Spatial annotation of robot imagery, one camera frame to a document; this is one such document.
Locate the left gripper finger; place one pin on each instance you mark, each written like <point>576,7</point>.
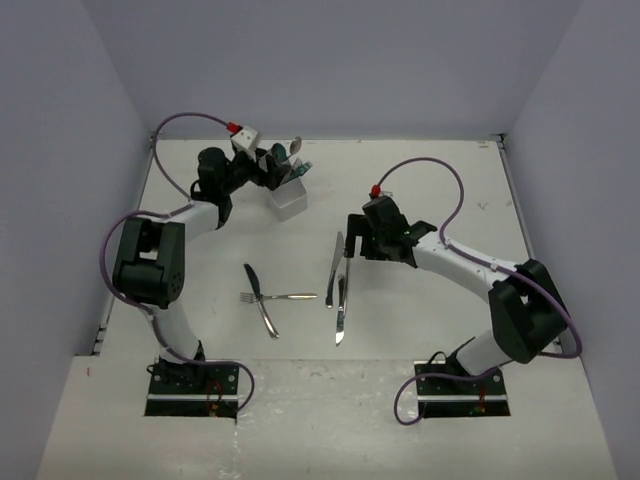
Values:
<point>278,159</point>
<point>267,175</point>

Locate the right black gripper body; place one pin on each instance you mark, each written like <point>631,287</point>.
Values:
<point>373,245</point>

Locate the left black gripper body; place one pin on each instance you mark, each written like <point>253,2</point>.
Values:
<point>242,170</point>

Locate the teal plastic knife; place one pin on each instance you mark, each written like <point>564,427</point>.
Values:
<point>308,166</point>

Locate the round metal ladle spoon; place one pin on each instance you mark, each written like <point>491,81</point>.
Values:
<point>295,145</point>

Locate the crossing metal knife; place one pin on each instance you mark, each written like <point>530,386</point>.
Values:
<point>339,335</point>

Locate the metal fork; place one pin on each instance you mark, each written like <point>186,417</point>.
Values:
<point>346,285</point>
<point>247,297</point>
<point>295,164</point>

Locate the teal plastic fork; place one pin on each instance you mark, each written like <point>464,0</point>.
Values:
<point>299,172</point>

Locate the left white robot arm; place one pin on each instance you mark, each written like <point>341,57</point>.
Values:
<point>150,266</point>

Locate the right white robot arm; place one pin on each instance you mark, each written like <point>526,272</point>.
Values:
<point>526,310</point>

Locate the white three-compartment container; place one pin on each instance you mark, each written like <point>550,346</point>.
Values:
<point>287,193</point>

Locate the long upright metal knife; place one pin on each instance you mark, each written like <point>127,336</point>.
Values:
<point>336,259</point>

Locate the upright metal fork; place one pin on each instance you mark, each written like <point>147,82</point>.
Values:
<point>346,285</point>

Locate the left metal knife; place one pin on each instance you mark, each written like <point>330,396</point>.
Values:
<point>256,289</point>

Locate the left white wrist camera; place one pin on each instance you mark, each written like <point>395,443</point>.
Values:
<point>246,139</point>

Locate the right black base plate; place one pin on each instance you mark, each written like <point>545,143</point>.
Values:
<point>442,398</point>

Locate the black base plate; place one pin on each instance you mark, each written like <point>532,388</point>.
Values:
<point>442,398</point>
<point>185,390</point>

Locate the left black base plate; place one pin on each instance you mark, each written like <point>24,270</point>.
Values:
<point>185,390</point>

